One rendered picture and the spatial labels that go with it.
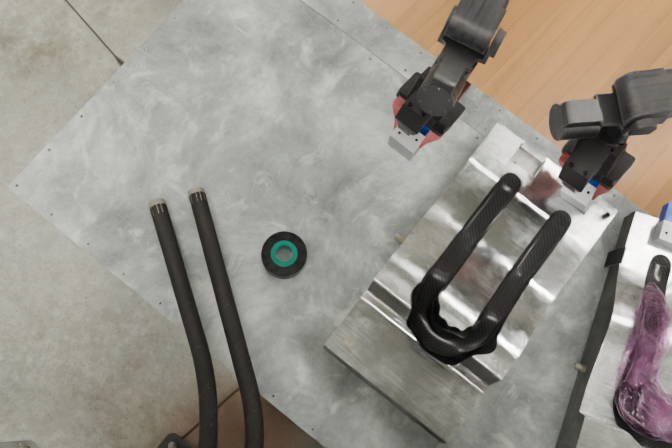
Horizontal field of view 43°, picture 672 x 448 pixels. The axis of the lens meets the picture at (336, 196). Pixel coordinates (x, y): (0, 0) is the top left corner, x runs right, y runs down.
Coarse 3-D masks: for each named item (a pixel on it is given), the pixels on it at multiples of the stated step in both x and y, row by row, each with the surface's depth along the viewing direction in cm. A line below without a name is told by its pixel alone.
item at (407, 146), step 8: (424, 128) 145; (392, 136) 144; (400, 136) 144; (408, 136) 144; (416, 136) 144; (424, 136) 144; (392, 144) 147; (400, 144) 144; (408, 144) 143; (416, 144) 143; (400, 152) 148; (408, 152) 144; (416, 152) 148
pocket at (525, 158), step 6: (522, 144) 152; (516, 150) 154; (522, 150) 154; (528, 150) 153; (516, 156) 154; (522, 156) 154; (528, 156) 154; (534, 156) 153; (516, 162) 154; (522, 162) 154; (528, 162) 154; (534, 162) 154; (540, 162) 153; (522, 168) 154; (528, 168) 154; (534, 168) 154; (540, 168) 151; (534, 174) 153
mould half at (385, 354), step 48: (480, 144) 152; (480, 192) 150; (528, 192) 150; (432, 240) 145; (528, 240) 148; (576, 240) 148; (384, 288) 140; (480, 288) 143; (528, 288) 146; (336, 336) 145; (384, 336) 145; (528, 336) 140; (384, 384) 143; (432, 384) 143; (480, 384) 143; (432, 432) 142
